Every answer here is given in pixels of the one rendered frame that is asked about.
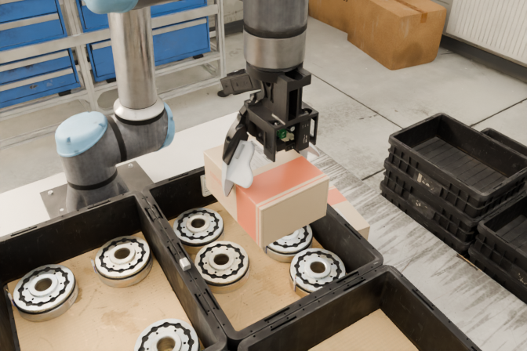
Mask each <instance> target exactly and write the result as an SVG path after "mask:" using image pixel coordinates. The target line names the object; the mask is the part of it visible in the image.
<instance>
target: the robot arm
mask: <svg viewBox="0 0 527 351"><path fill-rule="evenodd" d="M178 1H183V0H83V2H84V3H85V4H86V5H87V7H88V9H89V10H91V11H92V12H94V13H97V14H105V13H107V17H108V23H109V29H110V35H111V46H112V52H113V57H114V68H115V74H116V80H117V86H118V97H119V98H118V99H117V100H116V101H115V102H114V114H112V115H109V116H106V117H105V116H104V115H103V114H101V113H100V112H96V111H92V112H91V113H89V112H83V113H80V114H76V115H74V116H72V117H70V118H68V119H67V120H65V121H64V122H62V123H61V124H60V126H59V127H58V128H57V130H56V133H55V139H56V150H57V153H58V154H59V155H60V160H61V163H62V165H63V169H64V174H65V176H66V179H67V198H66V207H67V212H68V213H69V212H73V211H76V210H78V209H80V208H84V207H87V206H90V205H92V204H95V203H98V202H101V201H105V200H107V199H109V198H112V197H116V196H118V195H121V194H125V193H127V192H129V189H128V187H127V186H126V184H125V183H124V181H123V180H122V178H121V176H120V175H119V174H118V171H117V167H116V165H117V164H120V163H122V162H125V161H129V160H132V159H134V158H137V157H141V156H144V155H145V154H149V153H152V152H158V151H160V149H163V148H165V147H168V146H169V145H170V144H171V143H172V141H173V139H174V136H175V122H174V120H173V114H172V111H171V110H170V108H169V106H168V105H167V104H166V103H165V102H163V100H162V98H161V97H159V96H157V89H156V79H155V68H154V48H153V38H152V27H151V6H153V5H161V4H166V3H170V2H178ZM239 1H242V2H243V20H244V25H243V38H244V57H245V60H246V70H245V68H243V69H241V70H233V71H232V72H231V73H228V74H227V77H224V78H221V79H220V82H221V85H222V87H223V90H224V94H225V95H229V94H233V95H239V94H244V93H245V92H250V91H255V90H260V89H261V90H260V91H258V92H254V93H251V94H249V98H250V99H248V100H244V105H243V106H242V108H241V109H240V110H239V113H238V114H237V117H236V119H235V120H234V122H233V124H232V125H231V127H230V128H229V130H228V132H227V134H226V137H225V140H224V150H223V156H222V160H223V164H222V187H223V192H224V195H225V196H226V197H228V195H229V193H230V192H231V190H232V187H233V185H234V183H236V184H238V185H239V186H242V187H244V188H249V187H250V186H251V185H252V182H253V173H252V169H251V167H250V161H251V160H252V157H253V155H254V152H255V147H254V144H253V143H252V142H249V141H248V138H249V134H250V135H251V136H253V137H256V140H257V141H258V142H259V143H260V144H262V145H263V154H264V155H266V156H267V157H268V158H269V159H270V160H271V161H273V162H275V156H276V154H277V153H278V152H279V151H282V150H285V152H287V151H289V150H292V149H294V150H295V151H296V152H297V153H298V154H301V155H302V156H303V157H305V158H306V159H307V153H308V151H309V152H310V153H312V154H314V155H316V156H318V157H319V156H320V153H319V152H318V150H317V149H316V148H315V147H313V146H312V145H311V144H310V143H312V144H313V145H316V140H317V131H318V114H319V112H318V111H316V110H315V109H314V108H312V107H310V106H309V105H308V104H306V103H305V102H304V101H302V97H303V87H304V86H307V85H310V84H311V74H310V73H309V72H307V71H306V70H304V69H303V60H304V58H305V49H306V34H307V14H308V2H309V0H239ZM311 119H313V120H314V135H311V134H310V130H311ZM248 133H249V134H248ZM309 142H310V143H309Z"/></svg>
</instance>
